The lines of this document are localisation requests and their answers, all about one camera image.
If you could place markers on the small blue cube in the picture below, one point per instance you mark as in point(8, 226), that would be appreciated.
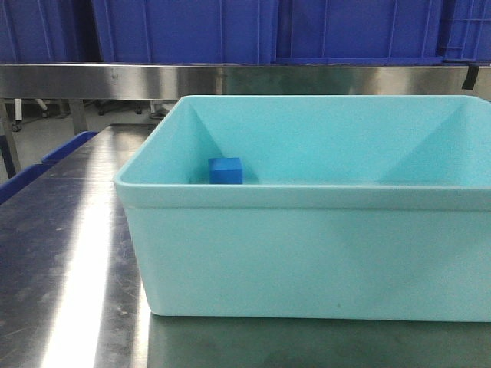
point(226, 171)

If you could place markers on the light blue plastic tub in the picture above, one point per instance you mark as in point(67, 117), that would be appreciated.
point(346, 251)

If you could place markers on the blue crate upper right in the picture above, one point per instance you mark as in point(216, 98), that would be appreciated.
point(358, 32)

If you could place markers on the blue crate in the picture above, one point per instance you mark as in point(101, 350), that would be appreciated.
point(358, 32)
point(46, 32)
point(187, 32)

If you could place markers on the blue crate upper middle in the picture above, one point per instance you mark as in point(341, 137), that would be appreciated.
point(187, 32)

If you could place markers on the blue crate upper left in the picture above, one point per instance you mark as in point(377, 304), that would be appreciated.
point(46, 32)

